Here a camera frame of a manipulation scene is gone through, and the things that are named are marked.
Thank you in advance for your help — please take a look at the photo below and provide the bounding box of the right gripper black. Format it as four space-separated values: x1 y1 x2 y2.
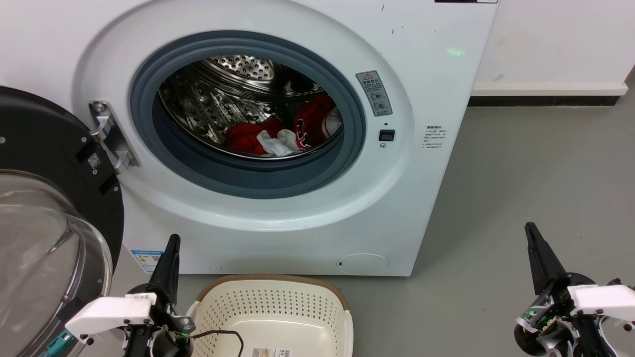
513 222 618 357

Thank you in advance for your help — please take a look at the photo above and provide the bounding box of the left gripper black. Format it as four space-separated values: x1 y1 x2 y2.
123 234 196 357

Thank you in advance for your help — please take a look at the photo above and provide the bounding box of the cream perforated laundry basket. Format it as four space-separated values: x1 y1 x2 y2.
186 274 354 357

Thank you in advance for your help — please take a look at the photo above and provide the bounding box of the stainless steel washing machine drum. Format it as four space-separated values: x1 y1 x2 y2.
159 55 344 160

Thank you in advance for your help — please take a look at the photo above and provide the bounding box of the black glass washer door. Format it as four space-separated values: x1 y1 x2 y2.
0 86 125 357

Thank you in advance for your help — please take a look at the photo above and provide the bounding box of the blue energy label sticker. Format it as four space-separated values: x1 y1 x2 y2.
130 249 164 274

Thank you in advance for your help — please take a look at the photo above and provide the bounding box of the grey rubber door gasket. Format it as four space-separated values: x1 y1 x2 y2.
130 31 367 199

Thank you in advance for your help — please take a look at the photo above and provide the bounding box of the white front-load washing machine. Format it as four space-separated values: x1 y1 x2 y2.
0 0 499 277

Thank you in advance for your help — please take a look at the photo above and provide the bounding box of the silver metal door hinge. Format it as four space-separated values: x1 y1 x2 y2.
88 100 141 174

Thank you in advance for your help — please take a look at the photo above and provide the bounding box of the red cloth garment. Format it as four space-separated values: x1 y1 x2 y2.
226 117 284 155

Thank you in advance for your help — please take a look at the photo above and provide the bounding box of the white crumpled garment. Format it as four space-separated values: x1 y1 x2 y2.
256 128 301 158

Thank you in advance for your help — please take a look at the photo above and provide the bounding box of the white text sticker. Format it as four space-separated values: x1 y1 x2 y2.
423 124 447 151

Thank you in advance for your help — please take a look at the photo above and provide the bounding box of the white and black baseboard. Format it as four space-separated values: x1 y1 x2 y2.
468 82 629 108

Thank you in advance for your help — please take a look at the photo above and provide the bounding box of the round drain filter cover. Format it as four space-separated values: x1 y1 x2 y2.
336 253 390 276

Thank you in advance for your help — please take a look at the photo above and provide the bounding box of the red jersey with white trim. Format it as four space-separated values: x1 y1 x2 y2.
294 95 344 151

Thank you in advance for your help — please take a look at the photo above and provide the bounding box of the grey warning sticker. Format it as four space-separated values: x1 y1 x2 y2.
355 70 393 117

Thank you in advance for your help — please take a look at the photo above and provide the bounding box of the thin black cable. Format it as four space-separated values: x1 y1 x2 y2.
191 330 245 357

